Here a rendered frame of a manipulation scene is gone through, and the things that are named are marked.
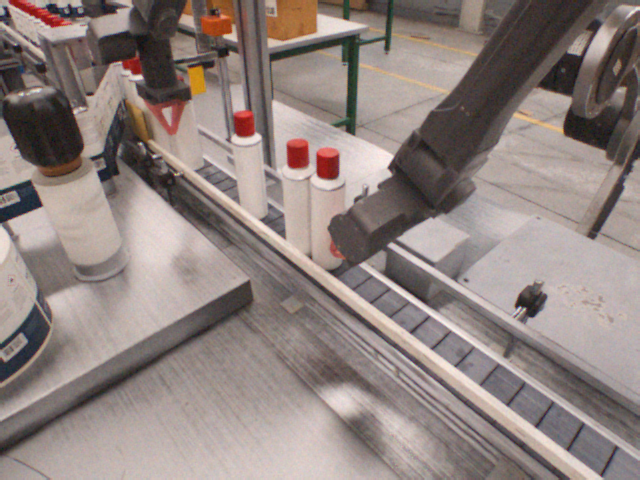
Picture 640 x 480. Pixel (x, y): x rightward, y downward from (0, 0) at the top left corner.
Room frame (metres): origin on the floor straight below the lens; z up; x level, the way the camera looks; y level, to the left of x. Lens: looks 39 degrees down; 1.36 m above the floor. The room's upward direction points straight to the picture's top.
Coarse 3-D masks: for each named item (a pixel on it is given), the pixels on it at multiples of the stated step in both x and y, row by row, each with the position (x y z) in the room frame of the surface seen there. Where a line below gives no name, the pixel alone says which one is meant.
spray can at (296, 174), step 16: (288, 144) 0.56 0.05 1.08; (304, 144) 0.56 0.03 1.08; (288, 160) 0.56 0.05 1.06; (304, 160) 0.55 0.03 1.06; (288, 176) 0.55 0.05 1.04; (304, 176) 0.54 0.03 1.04; (288, 192) 0.55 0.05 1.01; (304, 192) 0.54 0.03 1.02; (288, 208) 0.55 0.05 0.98; (304, 208) 0.54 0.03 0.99; (288, 224) 0.55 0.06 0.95; (304, 224) 0.54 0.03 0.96; (288, 240) 0.55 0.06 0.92; (304, 240) 0.54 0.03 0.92
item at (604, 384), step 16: (224, 144) 0.81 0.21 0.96; (272, 176) 0.69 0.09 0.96; (400, 256) 0.46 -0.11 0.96; (432, 272) 0.42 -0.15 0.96; (448, 288) 0.40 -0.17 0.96; (464, 288) 0.39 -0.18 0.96; (480, 304) 0.37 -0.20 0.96; (496, 320) 0.35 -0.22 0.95; (512, 320) 0.34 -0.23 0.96; (528, 336) 0.32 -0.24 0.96; (544, 352) 0.30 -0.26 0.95; (560, 352) 0.29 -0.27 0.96; (576, 368) 0.27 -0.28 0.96; (592, 368) 0.27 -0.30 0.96; (592, 384) 0.26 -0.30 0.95; (608, 384) 0.25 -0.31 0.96; (624, 400) 0.23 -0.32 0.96
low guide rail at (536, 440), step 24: (216, 192) 0.70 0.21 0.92; (240, 216) 0.63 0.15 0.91; (312, 264) 0.49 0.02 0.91; (336, 288) 0.44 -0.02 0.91; (360, 312) 0.41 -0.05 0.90; (408, 336) 0.35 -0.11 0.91; (432, 360) 0.32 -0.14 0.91; (456, 384) 0.29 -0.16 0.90; (480, 408) 0.26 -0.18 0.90; (504, 408) 0.25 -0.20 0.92; (528, 432) 0.22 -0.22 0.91; (552, 456) 0.20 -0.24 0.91
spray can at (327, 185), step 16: (320, 160) 0.52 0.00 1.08; (336, 160) 0.53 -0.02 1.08; (320, 176) 0.52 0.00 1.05; (336, 176) 0.53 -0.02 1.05; (320, 192) 0.51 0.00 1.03; (336, 192) 0.52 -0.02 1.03; (320, 208) 0.51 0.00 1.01; (336, 208) 0.52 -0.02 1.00; (320, 224) 0.51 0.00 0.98; (320, 240) 0.51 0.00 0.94; (320, 256) 0.51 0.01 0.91
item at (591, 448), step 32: (224, 192) 0.75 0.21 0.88; (320, 288) 0.48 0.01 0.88; (352, 288) 0.47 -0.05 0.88; (384, 288) 0.47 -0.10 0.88; (416, 320) 0.41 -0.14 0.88; (448, 352) 0.35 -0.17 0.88; (480, 352) 0.35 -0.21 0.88; (448, 384) 0.30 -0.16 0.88; (480, 384) 0.30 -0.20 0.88; (512, 384) 0.30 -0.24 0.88; (480, 416) 0.26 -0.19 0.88; (544, 416) 0.26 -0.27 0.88; (576, 448) 0.22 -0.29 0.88; (608, 448) 0.22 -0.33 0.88
